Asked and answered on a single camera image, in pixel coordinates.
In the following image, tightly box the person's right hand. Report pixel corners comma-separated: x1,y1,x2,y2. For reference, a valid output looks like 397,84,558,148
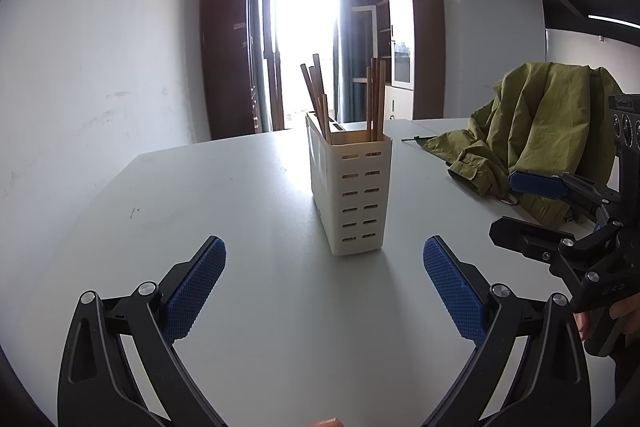
574,299,640,343

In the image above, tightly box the dark brown wardrobe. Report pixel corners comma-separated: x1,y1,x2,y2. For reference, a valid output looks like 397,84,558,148
200,0,261,142

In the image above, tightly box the bunch of wooden chopsticks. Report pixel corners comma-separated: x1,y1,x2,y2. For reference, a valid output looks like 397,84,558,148
300,53,387,145

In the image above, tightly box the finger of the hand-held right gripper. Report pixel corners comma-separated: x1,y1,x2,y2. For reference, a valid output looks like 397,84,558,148
508,171,621,228
489,216,626,294

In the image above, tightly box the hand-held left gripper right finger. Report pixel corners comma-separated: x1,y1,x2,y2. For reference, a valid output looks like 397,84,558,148
422,235,591,427

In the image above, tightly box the cream slotted utensil holder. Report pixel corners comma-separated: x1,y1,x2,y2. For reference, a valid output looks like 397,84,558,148
305,112,393,257

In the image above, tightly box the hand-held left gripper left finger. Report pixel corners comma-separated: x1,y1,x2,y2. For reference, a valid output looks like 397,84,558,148
57,235,228,427

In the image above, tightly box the wooden cabinet with white doors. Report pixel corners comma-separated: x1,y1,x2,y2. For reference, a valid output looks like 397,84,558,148
350,0,446,122

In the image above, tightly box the glass balcony door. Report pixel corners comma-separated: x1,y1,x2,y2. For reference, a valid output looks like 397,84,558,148
247,0,341,132

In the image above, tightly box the olive green jacket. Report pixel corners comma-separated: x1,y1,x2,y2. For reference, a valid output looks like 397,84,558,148
400,62,631,233

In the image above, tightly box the ceiling light strip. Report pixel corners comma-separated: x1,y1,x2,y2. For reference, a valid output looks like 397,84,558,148
587,14,640,30

